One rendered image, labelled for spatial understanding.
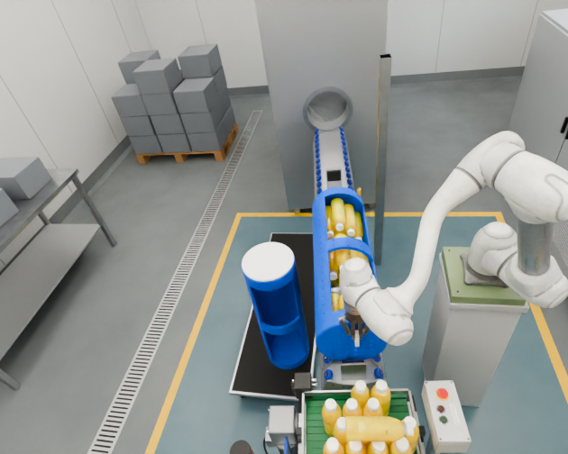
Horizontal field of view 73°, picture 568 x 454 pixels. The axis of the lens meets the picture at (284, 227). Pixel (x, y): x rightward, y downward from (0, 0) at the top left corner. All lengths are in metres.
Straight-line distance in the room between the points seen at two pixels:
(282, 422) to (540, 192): 1.24
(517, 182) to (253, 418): 2.10
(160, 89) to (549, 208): 4.26
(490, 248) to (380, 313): 0.75
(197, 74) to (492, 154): 4.19
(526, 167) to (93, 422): 2.85
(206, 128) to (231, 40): 2.09
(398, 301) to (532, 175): 0.49
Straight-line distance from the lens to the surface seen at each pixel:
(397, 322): 1.13
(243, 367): 2.71
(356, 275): 1.18
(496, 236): 1.75
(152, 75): 4.82
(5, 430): 3.48
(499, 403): 2.84
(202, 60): 4.97
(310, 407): 1.70
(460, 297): 1.86
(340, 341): 1.59
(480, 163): 1.27
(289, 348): 2.70
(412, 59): 6.44
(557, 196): 1.19
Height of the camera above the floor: 2.46
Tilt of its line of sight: 41 degrees down
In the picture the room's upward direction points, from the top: 10 degrees counter-clockwise
